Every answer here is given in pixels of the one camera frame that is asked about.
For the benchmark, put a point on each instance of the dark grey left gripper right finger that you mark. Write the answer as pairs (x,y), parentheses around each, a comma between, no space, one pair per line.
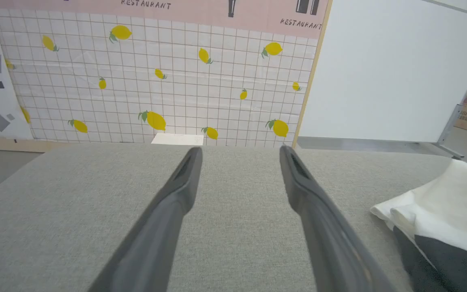
(322,235)

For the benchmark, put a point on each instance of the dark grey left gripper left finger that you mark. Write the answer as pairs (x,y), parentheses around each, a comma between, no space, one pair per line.
(160,231)

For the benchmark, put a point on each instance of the white and black t-shirt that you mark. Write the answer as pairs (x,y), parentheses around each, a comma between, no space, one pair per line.
(448,207)

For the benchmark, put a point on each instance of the white rectangular box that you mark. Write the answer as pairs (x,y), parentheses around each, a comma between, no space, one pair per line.
(176,139)

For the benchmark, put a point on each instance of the lemon print partition panel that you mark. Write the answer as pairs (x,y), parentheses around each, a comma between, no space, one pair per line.
(176,81)

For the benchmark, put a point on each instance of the grey metal board leg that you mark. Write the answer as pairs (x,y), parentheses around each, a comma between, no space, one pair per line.
(450,132)

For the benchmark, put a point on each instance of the white partition board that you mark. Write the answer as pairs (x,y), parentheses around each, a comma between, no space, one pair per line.
(391,73)

